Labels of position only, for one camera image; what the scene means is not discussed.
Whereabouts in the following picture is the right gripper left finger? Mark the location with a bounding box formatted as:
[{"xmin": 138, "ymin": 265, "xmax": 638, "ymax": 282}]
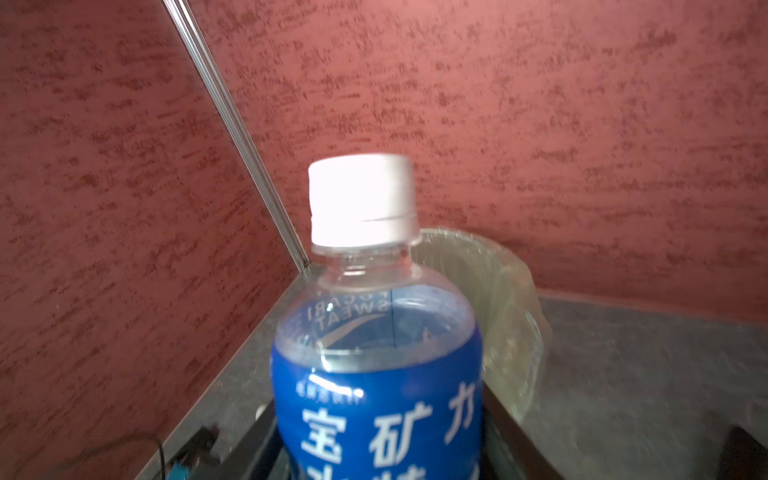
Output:
[{"xmin": 206, "ymin": 401, "xmax": 282, "ymax": 480}]

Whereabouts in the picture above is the clear plastic bin liner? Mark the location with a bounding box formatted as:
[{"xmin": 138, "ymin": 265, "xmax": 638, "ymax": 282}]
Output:
[{"xmin": 412, "ymin": 228, "xmax": 553, "ymax": 423}]

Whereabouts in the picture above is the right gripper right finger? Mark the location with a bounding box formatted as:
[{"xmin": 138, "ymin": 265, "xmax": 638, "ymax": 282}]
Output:
[{"xmin": 479, "ymin": 383, "xmax": 564, "ymax": 480}]

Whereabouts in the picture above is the left aluminium corner post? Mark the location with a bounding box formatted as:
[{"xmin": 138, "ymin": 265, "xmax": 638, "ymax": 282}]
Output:
[{"xmin": 163, "ymin": 0, "xmax": 311, "ymax": 273}]

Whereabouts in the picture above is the black calculator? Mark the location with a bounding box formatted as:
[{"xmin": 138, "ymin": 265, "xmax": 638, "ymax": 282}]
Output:
[{"xmin": 716, "ymin": 426, "xmax": 767, "ymax": 480}]

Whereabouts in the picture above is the Pocari blue label bottle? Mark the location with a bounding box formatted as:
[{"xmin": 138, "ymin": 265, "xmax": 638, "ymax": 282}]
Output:
[{"xmin": 270, "ymin": 154, "xmax": 483, "ymax": 479}]

